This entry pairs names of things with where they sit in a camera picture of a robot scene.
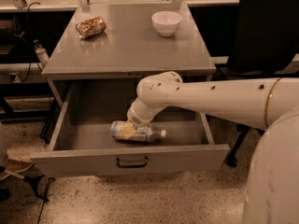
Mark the black office chair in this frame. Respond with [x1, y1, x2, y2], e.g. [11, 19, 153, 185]
[214, 0, 299, 169]

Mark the white ceramic bowl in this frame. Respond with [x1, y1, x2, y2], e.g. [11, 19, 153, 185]
[151, 11, 182, 36]

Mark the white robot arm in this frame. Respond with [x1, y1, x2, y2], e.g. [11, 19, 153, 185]
[121, 72, 299, 224]

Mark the black drawer handle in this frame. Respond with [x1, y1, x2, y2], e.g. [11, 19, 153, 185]
[116, 157, 149, 169]

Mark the black cable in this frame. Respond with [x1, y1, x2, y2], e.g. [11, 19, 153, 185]
[12, 2, 42, 84]

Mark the grey metal cabinet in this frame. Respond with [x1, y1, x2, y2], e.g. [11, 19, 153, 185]
[42, 2, 216, 105]

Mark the clear blue-label plastic bottle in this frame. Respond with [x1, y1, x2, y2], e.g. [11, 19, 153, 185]
[110, 120, 166, 143]

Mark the crushed gold can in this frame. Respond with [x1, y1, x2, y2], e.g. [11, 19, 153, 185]
[75, 17, 107, 39]

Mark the open grey top drawer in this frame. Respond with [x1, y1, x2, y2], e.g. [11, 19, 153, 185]
[31, 80, 230, 177]

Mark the black stand foot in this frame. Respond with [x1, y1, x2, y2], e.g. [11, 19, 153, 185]
[0, 166, 48, 202]

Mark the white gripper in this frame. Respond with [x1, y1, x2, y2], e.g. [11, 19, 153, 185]
[121, 98, 164, 140]

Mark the small bottle beside cabinet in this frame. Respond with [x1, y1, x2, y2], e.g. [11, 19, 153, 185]
[34, 39, 49, 67]

